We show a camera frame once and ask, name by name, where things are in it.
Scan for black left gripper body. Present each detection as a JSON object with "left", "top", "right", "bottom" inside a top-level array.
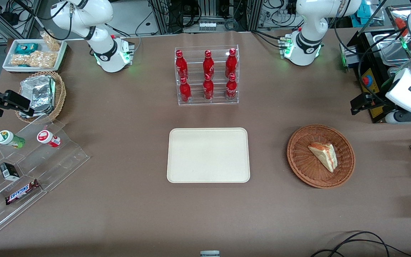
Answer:
[{"left": 370, "top": 94, "right": 391, "bottom": 112}]

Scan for triangle sandwich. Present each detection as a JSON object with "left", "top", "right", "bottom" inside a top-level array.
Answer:
[{"left": 308, "top": 142, "right": 338, "bottom": 173}]

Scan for white rectangular snack tray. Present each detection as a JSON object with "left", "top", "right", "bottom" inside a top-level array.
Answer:
[{"left": 2, "top": 39, "right": 68, "bottom": 73}]

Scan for small tan wicker basket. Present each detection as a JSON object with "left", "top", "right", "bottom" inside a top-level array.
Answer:
[{"left": 14, "top": 70, "right": 67, "bottom": 124}]

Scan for large brown wicker basket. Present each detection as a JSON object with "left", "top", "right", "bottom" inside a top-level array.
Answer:
[{"left": 287, "top": 124, "right": 356, "bottom": 189}]

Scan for cream plastic tray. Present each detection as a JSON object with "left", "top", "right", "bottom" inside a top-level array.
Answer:
[{"left": 167, "top": 127, "right": 251, "bottom": 183}]

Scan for silver foil wrapped packs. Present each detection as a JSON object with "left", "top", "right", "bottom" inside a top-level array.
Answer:
[{"left": 20, "top": 75, "right": 56, "bottom": 115}]

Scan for green lidded cup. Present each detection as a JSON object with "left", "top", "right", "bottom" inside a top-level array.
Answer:
[{"left": 0, "top": 130, "right": 26, "bottom": 150}]

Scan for red lidded cup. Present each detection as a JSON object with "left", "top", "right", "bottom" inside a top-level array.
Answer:
[{"left": 36, "top": 130, "right": 62, "bottom": 148}]

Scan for wide clear peanut bag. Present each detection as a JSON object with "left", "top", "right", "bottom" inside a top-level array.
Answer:
[{"left": 10, "top": 51, "right": 57, "bottom": 69}]

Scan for black food warmer cabinet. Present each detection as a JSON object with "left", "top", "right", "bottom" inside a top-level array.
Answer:
[{"left": 346, "top": 5, "right": 411, "bottom": 124}]

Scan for teal snack packet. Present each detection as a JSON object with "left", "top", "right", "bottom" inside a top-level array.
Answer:
[{"left": 14, "top": 42, "right": 39, "bottom": 55}]

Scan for clear acrylic stepped stand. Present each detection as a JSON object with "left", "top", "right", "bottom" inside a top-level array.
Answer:
[{"left": 0, "top": 114, "right": 91, "bottom": 242}]

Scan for steel warmer pan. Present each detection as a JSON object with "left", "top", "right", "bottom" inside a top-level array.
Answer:
[{"left": 372, "top": 31, "right": 411, "bottom": 67}]

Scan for small black carton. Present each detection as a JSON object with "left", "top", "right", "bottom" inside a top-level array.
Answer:
[{"left": 0, "top": 162, "right": 21, "bottom": 181}]

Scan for small clear peanut bag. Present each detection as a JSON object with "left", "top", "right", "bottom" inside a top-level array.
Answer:
[{"left": 40, "top": 31, "right": 62, "bottom": 52}]

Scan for brown snickers bar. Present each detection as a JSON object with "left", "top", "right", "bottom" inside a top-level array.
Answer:
[{"left": 5, "top": 179, "right": 41, "bottom": 206}]

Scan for teal cardboard box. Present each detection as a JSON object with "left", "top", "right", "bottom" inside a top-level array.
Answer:
[{"left": 356, "top": 6, "right": 381, "bottom": 26}]

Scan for red cola bottle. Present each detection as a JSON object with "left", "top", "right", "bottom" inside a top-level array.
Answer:
[
  {"left": 203, "top": 73, "right": 214, "bottom": 101},
  {"left": 203, "top": 50, "right": 215, "bottom": 77},
  {"left": 225, "top": 48, "right": 238, "bottom": 77},
  {"left": 175, "top": 50, "right": 188, "bottom": 80},
  {"left": 225, "top": 73, "right": 238, "bottom": 101},
  {"left": 179, "top": 77, "right": 192, "bottom": 104}
]

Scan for clear acrylic bottle rack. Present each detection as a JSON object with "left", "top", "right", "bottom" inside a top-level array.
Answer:
[{"left": 174, "top": 45, "right": 240, "bottom": 106}]

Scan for shiny steel cylinder handle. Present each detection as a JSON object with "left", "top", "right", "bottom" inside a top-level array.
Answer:
[{"left": 339, "top": 42, "right": 360, "bottom": 72}]

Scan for black floor cables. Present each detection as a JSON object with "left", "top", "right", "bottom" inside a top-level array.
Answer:
[{"left": 310, "top": 231, "right": 411, "bottom": 257}]

